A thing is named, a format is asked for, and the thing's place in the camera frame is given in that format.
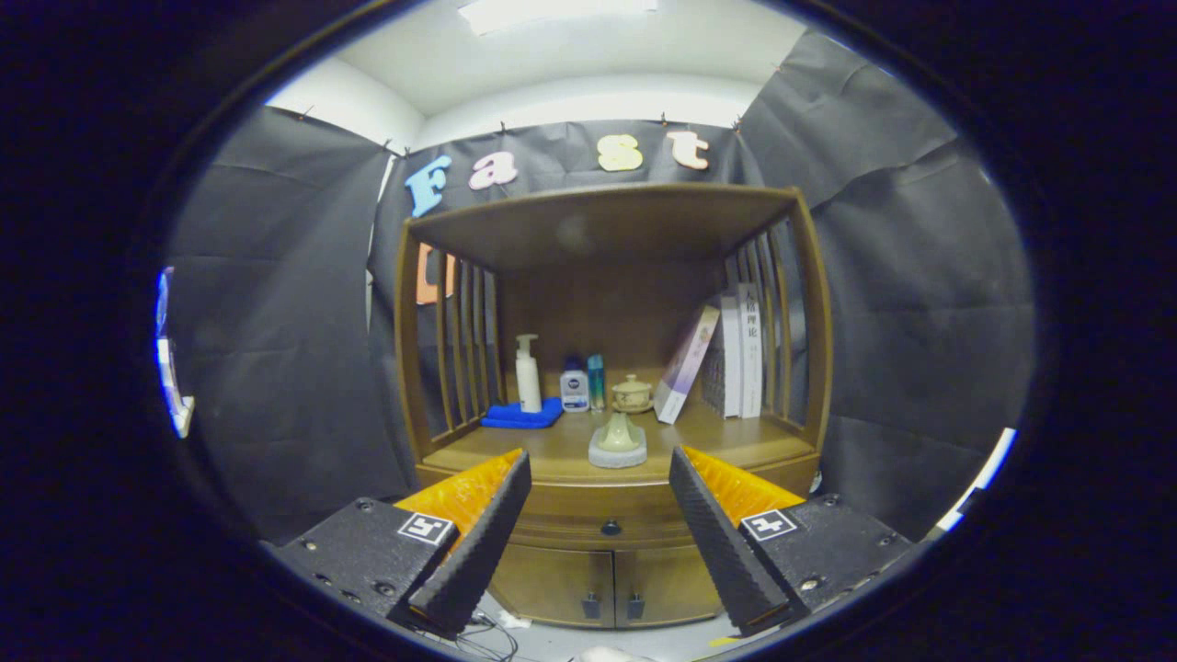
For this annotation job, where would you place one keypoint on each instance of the wooden cabinet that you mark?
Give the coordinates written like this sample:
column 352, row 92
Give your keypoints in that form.
column 607, row 313

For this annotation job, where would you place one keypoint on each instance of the plain white book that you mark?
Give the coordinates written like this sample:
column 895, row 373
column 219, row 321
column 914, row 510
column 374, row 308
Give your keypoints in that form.
column 731, row 359

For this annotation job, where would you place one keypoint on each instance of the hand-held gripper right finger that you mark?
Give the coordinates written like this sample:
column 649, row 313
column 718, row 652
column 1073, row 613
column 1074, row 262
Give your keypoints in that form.
column 722, row 552

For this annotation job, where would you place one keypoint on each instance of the wooden cabinet door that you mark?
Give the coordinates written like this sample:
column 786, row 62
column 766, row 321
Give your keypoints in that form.
column 552, row 584
column 671, row 584

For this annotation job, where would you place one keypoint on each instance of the black backdrop cloth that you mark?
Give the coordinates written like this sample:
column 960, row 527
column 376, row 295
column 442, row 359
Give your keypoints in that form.
column 276, row 368

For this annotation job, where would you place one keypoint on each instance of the slim teal bottle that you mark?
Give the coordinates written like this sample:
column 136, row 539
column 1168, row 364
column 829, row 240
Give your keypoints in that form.
column 597, row 386

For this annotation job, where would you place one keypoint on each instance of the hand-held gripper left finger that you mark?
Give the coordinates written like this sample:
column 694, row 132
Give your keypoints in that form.
column 483, row 552

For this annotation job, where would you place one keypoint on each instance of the beige lidded teacup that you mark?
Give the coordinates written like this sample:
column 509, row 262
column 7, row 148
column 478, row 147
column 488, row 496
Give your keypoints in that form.
column 633, row 395

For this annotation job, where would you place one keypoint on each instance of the white bottle with blue cap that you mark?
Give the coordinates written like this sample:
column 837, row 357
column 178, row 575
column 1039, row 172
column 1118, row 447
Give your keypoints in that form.
column 575, row 391

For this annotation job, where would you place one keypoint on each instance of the white pump bottle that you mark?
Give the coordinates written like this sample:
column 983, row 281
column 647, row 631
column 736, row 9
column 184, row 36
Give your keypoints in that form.
column 529, row 386

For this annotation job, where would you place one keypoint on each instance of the white book with black lettering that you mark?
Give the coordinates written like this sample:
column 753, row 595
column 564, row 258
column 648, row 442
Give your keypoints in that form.
column 751, row 354

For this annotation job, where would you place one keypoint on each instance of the dark patterned book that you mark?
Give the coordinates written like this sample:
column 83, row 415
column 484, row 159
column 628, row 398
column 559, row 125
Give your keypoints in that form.
column 714, row 382

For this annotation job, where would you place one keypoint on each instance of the purple and white book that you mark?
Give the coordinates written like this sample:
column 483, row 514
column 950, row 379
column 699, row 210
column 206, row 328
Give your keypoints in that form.
column 685, row 368

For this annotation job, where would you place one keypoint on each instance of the ceiling light panel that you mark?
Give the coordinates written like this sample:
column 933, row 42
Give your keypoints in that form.
column 556, row 14

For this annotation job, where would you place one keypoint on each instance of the blue folded cloth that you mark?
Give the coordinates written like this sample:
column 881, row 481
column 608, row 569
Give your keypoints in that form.
column 515, row 418

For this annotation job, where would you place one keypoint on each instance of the wooden countertop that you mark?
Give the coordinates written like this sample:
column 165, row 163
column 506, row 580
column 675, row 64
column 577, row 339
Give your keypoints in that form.
column 561, row 460

